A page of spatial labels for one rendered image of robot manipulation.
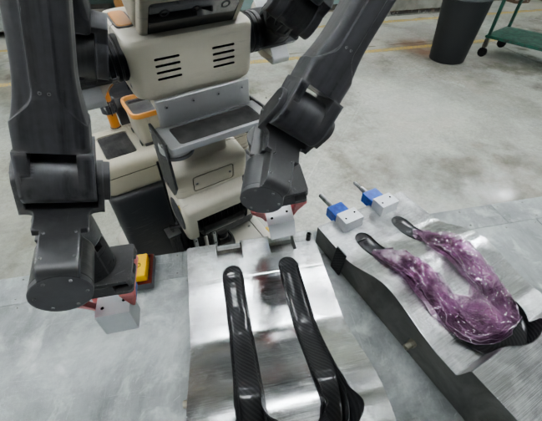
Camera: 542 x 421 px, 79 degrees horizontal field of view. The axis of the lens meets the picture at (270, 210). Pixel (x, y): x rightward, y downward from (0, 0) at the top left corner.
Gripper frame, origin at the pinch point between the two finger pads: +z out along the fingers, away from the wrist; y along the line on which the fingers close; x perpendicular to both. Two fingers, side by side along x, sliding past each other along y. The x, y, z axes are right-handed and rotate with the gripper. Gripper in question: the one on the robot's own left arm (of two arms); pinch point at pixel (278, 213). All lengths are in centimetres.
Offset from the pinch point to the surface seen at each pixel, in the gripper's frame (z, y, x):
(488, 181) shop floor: 134, 150, 81
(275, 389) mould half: -1.3, -6.3, -28.9
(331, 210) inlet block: 13.6, 13.1, 6.9
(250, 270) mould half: 6.1, -7.5, -7.3
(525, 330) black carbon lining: 11.1, 36.8, -27.2
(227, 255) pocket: 9.3, -12.1, -1.3
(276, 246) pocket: 10.8, -1.7, -0.8
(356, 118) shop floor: 143, 93, 178
